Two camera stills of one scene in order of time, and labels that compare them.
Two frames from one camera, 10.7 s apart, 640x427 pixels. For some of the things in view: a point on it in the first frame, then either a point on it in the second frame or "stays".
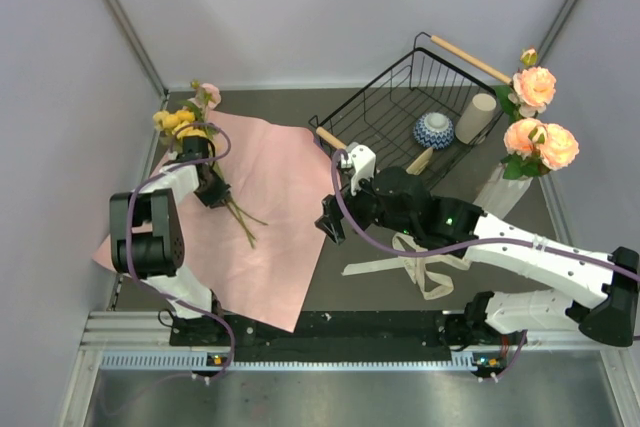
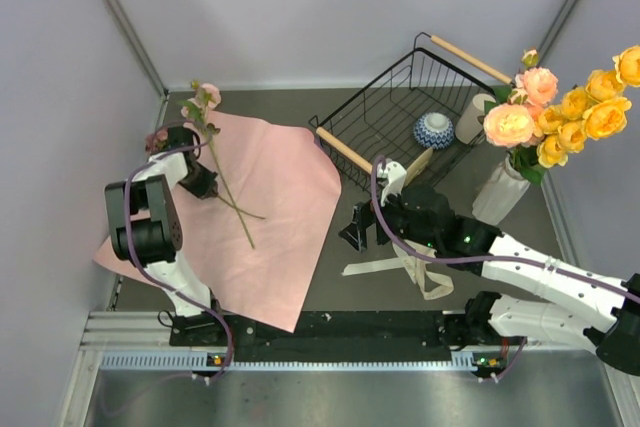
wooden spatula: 419,164 stays
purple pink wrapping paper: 256,251 stays
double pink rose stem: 537,148 to 514,127
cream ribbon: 416,262 stays
